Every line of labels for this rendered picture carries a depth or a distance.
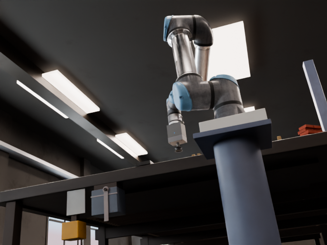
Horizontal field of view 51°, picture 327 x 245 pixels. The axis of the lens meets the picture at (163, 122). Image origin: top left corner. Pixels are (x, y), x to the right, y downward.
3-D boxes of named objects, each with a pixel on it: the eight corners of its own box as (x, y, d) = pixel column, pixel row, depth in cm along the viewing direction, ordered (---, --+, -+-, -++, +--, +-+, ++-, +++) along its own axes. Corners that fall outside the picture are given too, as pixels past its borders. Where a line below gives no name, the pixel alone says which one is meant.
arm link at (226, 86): (246, 99, 132) (240, 70, 139) (212, 101, 131) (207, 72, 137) (238, 114, 143) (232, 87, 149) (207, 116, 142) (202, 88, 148)
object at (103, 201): (117, 219, 155) (116, 180, 163) (89, 223, 159) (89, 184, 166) (126, 222, 165) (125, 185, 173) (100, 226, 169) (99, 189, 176)
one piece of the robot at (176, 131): (187, 120, 195) (190, 148, 188) (172, 125, 199) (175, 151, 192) (180, 114, 187) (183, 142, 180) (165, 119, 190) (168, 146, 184)
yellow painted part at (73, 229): (78, 237, 159) (78, 187, 169) (61, 240, 161) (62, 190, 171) (86, 239, 166) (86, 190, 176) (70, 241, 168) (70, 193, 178)
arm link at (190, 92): (216, 96, 131) (193, 9, 163) (177, 98, 129) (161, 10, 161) (211, 115, 141) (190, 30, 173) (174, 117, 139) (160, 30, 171)
